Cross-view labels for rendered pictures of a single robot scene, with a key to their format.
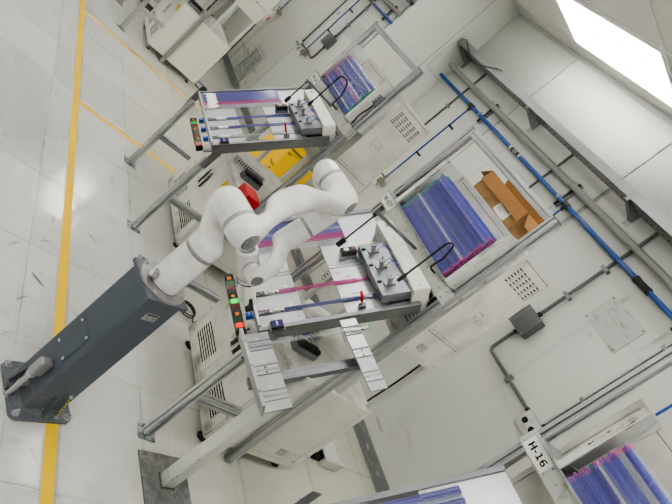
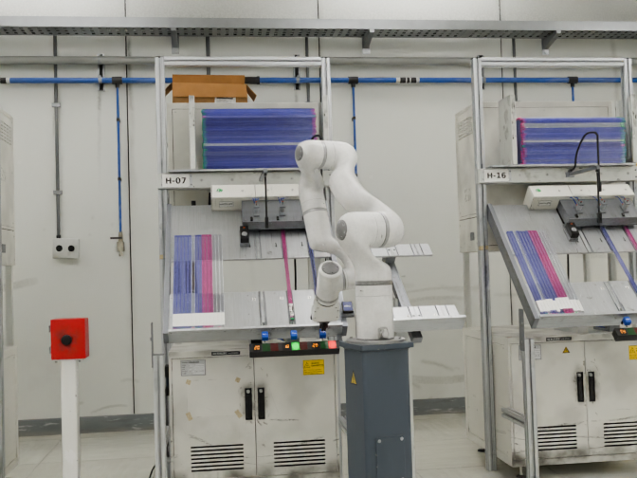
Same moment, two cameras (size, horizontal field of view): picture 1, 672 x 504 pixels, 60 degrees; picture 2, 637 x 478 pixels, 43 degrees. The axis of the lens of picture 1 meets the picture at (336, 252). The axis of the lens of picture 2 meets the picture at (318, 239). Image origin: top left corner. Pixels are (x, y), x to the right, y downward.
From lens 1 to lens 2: 2.71 m
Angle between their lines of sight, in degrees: 56
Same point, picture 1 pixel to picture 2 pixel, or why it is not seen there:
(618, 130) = not seen: outside the picture
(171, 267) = (388, 312)
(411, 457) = not seen: hidden behind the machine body
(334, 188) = (341, 152)
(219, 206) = (372, 230)
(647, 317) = (273, 97)
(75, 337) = (391, 455)
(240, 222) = (393, 221)
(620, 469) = (534, 131)
